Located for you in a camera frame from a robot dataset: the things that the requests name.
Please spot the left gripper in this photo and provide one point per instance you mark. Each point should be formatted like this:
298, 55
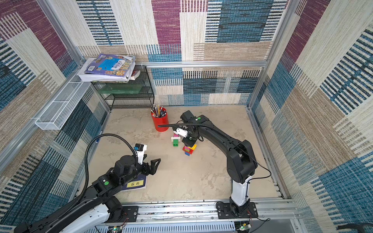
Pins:
152, 170

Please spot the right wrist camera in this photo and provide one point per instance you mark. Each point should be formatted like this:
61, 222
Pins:
181, 132

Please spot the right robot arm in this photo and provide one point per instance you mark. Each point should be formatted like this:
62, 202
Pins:
241, 162

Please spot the red pencil cup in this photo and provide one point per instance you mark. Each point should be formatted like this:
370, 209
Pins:
162, 119

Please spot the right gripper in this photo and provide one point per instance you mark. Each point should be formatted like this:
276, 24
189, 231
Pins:
191, 140

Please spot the yellow lego brick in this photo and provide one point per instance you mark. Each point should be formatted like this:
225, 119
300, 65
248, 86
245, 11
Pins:
193, 147

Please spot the red lego brick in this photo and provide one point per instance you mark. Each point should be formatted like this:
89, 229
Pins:
190, 152

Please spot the pencils in cup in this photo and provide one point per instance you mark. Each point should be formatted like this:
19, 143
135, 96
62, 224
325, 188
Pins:
158, 111

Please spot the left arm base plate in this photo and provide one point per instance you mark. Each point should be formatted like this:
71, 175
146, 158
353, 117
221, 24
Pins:
126, 213

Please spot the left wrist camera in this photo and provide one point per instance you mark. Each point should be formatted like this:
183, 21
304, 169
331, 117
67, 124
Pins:
140, 150

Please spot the stack of books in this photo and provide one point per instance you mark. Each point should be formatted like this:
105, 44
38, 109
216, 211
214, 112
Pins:
109, 68

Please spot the dark blue notebook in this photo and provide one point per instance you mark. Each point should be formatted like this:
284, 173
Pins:
138, 183

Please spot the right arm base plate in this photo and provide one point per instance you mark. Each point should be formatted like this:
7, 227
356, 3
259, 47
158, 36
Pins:
232, 211

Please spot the white wire basket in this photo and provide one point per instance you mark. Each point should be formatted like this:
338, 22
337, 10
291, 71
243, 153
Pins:
59, 110

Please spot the green tray on shelf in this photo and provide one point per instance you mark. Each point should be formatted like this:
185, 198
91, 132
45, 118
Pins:
121, 89

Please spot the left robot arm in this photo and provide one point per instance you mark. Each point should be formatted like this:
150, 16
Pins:
96, 204

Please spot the white lego brick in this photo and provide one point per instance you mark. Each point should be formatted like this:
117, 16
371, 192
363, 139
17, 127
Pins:
177, 138

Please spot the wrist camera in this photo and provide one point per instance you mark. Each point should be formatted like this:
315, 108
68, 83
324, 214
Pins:
181, 132
140, 150

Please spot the black wire shelf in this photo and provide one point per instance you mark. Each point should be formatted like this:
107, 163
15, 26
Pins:
144, 99

